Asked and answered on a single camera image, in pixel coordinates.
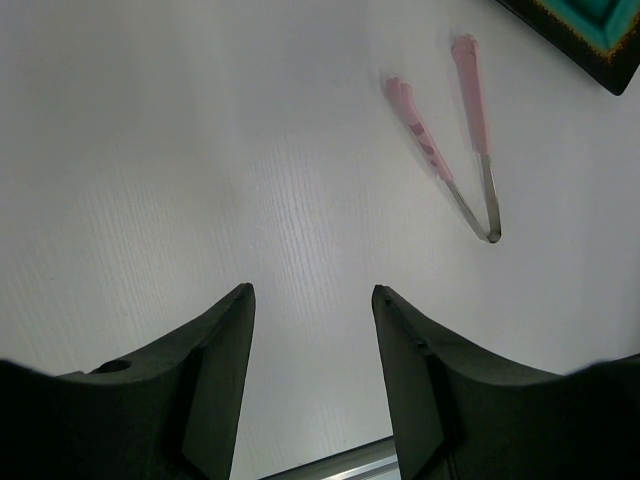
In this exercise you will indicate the clear plastic tongs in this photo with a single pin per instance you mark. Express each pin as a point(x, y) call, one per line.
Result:
point(465, 53)

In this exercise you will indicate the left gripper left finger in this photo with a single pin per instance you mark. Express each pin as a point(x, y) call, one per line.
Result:
point(168, 410)

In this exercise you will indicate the dark square teal plate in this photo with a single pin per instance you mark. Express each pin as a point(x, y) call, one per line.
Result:
point(600, 36)

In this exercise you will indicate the aluminium rail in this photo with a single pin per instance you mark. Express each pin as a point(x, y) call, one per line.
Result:
point(376, 460)

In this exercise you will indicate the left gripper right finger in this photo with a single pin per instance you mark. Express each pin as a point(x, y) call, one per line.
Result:
point(459, 411)

